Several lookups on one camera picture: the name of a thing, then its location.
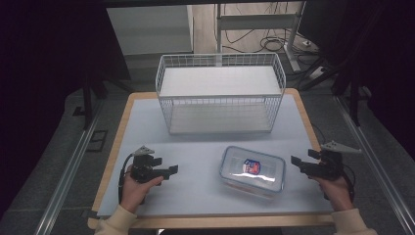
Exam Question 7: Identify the dark curtain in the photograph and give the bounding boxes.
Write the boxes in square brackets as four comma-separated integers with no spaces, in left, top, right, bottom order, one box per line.
[298,0,415,161]
[0,0,131,219]

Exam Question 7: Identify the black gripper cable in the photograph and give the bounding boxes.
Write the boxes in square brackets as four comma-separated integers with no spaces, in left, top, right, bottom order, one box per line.
[342,163,357,202]
[116,152,135,204]

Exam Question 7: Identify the white power strip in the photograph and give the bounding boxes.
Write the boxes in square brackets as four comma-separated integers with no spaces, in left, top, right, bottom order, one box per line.
[305,66,328,81]

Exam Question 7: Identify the black floor plate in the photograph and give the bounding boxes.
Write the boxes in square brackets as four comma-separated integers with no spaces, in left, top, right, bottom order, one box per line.
[85,129,109,153]

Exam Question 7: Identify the black stand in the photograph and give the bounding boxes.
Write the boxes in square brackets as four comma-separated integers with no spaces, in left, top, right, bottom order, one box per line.
[300,58,373,127]
[80,72,135,131]

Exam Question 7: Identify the black floor cables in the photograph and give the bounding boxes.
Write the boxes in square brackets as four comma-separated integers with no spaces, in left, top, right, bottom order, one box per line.
[224,28,322,67]

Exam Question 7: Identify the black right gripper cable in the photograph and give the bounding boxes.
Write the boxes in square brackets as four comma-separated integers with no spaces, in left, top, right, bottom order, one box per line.
[342,163,357,202]

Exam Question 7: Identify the white wire basket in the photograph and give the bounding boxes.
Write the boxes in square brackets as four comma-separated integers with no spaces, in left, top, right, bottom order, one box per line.
[155,52,288,136]

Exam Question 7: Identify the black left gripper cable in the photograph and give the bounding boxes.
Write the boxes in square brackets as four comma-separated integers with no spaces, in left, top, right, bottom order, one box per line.
[116,152,135,204]

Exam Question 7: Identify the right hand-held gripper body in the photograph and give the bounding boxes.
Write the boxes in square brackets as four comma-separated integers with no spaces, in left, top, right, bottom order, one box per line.
[306,140,363,181]

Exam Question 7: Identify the person's left hand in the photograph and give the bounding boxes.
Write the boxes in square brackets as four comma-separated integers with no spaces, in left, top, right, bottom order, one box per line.
[119,164,164,214]

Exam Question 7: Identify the white metal stand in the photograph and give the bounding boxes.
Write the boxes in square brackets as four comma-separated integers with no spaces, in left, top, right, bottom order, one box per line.
[214,1,307,73]

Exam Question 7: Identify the aluminium rail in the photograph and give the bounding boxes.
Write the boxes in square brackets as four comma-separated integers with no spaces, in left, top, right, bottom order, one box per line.
[33,97,106,235]
[335,94,415,235]

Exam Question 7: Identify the person's right hand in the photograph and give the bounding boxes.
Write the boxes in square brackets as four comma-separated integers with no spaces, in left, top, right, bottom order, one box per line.
[308,173,355,213]

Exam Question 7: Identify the white cabinet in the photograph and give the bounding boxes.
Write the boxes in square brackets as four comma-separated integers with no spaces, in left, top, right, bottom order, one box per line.
[106,4,195,57]

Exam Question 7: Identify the clear plastic lidded container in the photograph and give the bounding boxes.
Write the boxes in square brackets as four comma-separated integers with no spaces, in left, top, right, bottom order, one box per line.
[218,145,288,199]

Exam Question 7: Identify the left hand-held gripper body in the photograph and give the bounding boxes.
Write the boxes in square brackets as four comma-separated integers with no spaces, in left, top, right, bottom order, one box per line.
[131,145,165,184]

